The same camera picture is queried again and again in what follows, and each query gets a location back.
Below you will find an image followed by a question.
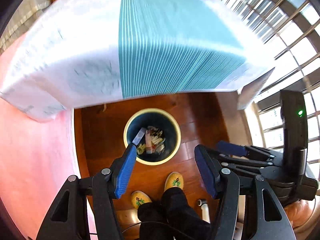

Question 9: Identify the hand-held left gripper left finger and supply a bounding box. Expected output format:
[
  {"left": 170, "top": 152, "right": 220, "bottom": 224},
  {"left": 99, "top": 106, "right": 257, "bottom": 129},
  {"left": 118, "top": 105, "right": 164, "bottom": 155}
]
[{"left": 36, "top": 144, "right": 138, "bottom": 240}]

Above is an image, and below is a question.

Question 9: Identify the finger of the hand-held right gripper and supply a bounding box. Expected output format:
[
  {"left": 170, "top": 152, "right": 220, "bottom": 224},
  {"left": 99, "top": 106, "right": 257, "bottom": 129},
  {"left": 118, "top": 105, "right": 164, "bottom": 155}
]
[
  {"left": 216, "top": 141, "right": 275, "bottom": 163},
  {"left": 215, "top": 154, "right": 273, "bottom": 178}
]

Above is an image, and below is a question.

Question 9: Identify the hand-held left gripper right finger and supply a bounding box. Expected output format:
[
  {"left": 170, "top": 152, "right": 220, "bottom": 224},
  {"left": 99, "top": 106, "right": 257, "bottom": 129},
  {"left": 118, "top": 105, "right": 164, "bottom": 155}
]
[{"left": 194, "top": 144, "right": 295, "bottom": 240}]

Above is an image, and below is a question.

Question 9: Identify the long red cartoon carton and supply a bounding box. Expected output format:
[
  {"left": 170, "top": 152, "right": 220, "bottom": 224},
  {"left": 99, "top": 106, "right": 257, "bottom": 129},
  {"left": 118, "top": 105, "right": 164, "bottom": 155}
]
[{"left": 146, "top": 132, "right": 154, "bottom": 154}]

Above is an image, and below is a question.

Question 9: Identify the purple and white box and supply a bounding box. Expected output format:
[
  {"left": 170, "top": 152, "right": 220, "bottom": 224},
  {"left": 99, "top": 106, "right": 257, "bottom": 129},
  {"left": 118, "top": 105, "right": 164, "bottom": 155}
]
[{"left": 132, "top": 127, "right": 147, "bottom": 145}]

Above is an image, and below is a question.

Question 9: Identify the dark blue bin cream rim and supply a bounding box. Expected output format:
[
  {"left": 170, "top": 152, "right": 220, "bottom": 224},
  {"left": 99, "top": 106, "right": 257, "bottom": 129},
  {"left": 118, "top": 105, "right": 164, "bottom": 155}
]
[{"left": 123, "top": 108, "right": 181, "bottom": 165}]

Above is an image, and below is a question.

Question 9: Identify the person's left yellow slipper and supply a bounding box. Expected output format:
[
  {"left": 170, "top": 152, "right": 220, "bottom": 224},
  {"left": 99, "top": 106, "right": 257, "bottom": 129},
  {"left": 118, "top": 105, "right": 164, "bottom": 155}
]
[{"left": 131, "top": 191, "right": 152, "bottom": 209}]

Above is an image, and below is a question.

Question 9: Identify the person's yellow slipper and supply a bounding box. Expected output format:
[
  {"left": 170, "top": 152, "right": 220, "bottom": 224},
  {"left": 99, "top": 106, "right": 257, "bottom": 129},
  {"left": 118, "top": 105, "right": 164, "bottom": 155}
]
[
  {"left": 164, "top": 172, "right": 185, "bottom": 192},
  {"left": 131, "top": 191, "right": 152, "bottom": 209}
]

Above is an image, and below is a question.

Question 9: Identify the person's right yellow slipper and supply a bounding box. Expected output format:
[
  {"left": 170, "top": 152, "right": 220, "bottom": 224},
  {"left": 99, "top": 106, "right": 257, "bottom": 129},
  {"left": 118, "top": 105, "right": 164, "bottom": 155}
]
[{"left": 164, "top": 172, "right": 185, "bottom": 192}]

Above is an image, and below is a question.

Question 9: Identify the white plastic pipe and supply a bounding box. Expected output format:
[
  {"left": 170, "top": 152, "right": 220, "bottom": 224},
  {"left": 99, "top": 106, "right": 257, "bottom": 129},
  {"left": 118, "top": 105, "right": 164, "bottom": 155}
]
[{"left": 197, "top": 199, "right": 210, "bottom": 224}]

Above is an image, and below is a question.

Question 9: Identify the person's right leg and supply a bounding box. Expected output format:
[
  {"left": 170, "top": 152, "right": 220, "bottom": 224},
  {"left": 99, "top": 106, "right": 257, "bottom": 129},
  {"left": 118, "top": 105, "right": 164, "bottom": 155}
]
[{"left": 161, "top": 187, "right": 213, "bottom": 240}]

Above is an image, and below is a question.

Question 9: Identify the person's leg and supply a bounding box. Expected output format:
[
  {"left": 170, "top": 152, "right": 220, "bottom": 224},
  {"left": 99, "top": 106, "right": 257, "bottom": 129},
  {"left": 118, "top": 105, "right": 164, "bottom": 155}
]
[
  {"left": 137, "top": 200, "right": 175, "bottom": 240},
  {"left": 161, "top": 187, "right": 213, "bottom": 240}
]

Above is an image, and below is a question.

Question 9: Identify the person's left leg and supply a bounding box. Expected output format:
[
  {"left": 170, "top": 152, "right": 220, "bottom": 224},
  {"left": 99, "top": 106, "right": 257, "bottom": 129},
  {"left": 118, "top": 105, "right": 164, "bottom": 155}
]
[{"left": 137, "top": 200, "right": 175, "bottom": 240}]

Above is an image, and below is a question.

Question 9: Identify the pink bed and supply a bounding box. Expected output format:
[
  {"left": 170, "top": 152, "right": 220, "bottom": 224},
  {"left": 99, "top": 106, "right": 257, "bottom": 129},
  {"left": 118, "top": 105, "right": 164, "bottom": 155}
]
[{"left": 0, "top": 32, "right": 98, "bottom": 240}]

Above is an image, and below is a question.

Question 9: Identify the window with metal grille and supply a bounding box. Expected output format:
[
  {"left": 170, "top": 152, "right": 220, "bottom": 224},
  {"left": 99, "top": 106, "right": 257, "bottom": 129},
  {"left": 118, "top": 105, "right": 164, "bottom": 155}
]
[{"left": 217, "top": 0, "right": 320, "bottom": 198}]

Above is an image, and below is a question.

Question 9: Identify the printed blue striped tablecloth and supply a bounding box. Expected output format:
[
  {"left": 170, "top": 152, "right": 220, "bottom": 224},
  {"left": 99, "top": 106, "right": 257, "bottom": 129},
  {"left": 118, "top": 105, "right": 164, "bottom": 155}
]
[{"left": 0, "top": 0, "right": 275, "bottom": 123}]

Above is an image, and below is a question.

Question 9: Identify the cabinet under white lace cover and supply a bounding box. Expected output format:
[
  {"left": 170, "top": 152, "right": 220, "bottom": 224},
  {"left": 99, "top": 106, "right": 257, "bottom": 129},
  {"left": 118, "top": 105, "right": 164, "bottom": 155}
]
[{"left": 0, "top": 0, "right": 54, "bottom": 53}]

